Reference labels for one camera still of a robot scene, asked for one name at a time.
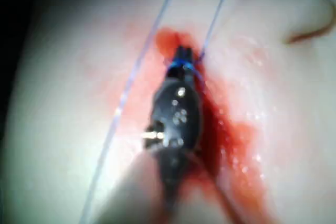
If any tissue pad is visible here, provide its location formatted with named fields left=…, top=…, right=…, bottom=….
left=5, top=0, right=336, bottom=224

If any blue thread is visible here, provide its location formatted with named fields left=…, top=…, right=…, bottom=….
left=83, top=0, right=232, bottom=224

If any right arm needle driver jaw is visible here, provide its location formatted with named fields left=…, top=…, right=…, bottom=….
left=166, top=46, right=185, bottom=79
left=184, top=47, right=197, bottom=83

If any right arm needle driver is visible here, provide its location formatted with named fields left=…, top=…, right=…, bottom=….
left=142, top=76, right=203, bottom=158

